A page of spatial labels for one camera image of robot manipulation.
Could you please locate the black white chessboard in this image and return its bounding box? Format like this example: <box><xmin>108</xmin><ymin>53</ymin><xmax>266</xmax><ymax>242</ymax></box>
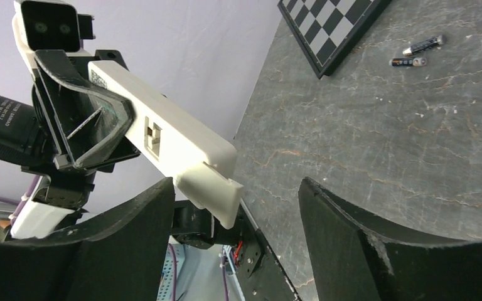
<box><xmin>277</xmin><ymin>0</ymin><xmax>392</xmax><ymax>78</ymax></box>

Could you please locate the black grey battery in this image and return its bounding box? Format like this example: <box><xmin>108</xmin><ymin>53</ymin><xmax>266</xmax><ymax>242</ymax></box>
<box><xmin>389</xmin><ymin>56</ymin><xmax>427</xmax><ymax>67</ymax></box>

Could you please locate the white remote with dark buttons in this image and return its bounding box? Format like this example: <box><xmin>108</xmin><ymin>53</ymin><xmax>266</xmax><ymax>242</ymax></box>
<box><xmin>88</xmin><ymin>60</ymin><xmax>237</xmax><ymax>181</ymax></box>

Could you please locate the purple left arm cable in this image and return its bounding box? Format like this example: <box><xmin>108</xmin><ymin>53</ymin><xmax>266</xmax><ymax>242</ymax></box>
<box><xmin>0</xmin><ymin>174</ymin><xmax>42</xmax><ymax>221</ymax></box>

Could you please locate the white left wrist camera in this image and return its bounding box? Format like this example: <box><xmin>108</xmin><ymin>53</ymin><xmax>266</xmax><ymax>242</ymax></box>
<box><xmin>12</xmin><ymin>1</ymin><xmax>95</xmax><ymax>77</ymax></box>

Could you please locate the white battery cover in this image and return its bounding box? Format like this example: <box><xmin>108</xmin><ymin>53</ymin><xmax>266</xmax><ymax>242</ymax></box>
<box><xmin>174</xmin><ymin>162</ymin><xmax>244</xmax><ymax>229</ymax></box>

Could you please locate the black silver battery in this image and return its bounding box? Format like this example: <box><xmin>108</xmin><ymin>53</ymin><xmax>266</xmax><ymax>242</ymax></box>
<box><xmin>402</xmin><ymin>34</ymin><xmax>446</xmax><ymax>56</ymax></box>

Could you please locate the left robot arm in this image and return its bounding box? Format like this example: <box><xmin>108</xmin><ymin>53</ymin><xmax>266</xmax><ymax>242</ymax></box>
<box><xmin>0</xmin><ymin>50</ymin><xmax>139</xmax><ymax>239</ymax></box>

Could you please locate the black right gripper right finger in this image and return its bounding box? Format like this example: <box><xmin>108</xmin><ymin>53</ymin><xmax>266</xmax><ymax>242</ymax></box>
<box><xmin>298</xmin><ymin>177</ymin><xmax>482</xmax><ymax>300</ymax></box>

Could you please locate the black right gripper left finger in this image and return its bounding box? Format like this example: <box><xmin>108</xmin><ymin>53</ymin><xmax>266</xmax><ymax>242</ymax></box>
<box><xmin>0</xmin><ymin>177</ymin><xmax>175</xmax><ymax>300</ymax></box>

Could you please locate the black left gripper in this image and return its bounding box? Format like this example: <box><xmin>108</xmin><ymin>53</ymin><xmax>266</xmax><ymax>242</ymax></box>
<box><xmin>31</xmin><ymin>50</ymin><xmax>142</xmax><ymax>176</ymax></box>

